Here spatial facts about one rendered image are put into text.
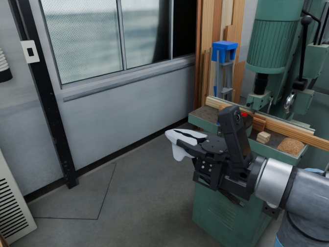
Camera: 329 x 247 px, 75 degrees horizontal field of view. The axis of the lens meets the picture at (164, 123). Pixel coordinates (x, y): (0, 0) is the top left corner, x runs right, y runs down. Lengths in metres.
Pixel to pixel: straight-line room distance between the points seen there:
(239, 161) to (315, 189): 0.12
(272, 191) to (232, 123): 0.13
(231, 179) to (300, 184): 0.12
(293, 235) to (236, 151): 0.17
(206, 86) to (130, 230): 1.67
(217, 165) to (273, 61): 0.75
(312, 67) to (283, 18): 0.34
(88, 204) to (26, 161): 0.59
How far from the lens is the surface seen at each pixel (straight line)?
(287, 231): 0.48
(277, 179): 0.40
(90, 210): 1.99
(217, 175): 0.43
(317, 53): 1.29
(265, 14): 1.07
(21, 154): 1.96
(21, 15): 1.62
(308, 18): 1.01
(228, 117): 0.39
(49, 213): 2.09
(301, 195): 0.41
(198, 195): 1.61
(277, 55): 1.09
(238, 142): 0.40
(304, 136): 1.22
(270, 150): 1.12
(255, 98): 1.18
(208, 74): 2.53
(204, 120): 1.24
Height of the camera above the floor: 1.50
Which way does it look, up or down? 30 degrees down
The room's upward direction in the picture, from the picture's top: straight up
